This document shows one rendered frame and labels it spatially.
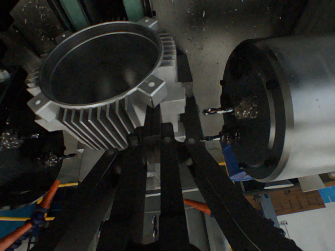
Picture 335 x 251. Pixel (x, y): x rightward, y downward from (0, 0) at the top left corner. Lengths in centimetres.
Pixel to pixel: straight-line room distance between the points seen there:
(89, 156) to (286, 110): 25
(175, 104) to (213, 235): 37
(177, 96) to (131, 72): 16
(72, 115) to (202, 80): 47
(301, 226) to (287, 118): 581
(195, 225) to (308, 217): 570
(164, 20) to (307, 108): 34
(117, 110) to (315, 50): 25
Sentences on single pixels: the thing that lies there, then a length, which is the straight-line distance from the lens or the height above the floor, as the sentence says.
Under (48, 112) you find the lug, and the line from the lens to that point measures 22.
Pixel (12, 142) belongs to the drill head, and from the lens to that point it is 36.
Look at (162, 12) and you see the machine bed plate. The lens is 44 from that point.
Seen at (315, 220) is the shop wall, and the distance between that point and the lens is 619.
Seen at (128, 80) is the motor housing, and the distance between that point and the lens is 36.
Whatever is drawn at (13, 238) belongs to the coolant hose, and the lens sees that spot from 29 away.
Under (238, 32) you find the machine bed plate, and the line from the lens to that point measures 52.
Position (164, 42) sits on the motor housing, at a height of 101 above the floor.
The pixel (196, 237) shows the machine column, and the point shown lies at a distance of 50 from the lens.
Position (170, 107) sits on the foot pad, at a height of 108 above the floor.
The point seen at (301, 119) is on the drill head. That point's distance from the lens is 24.
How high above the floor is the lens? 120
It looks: 30 degrees down
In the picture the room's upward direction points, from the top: 173 degrees clockwise
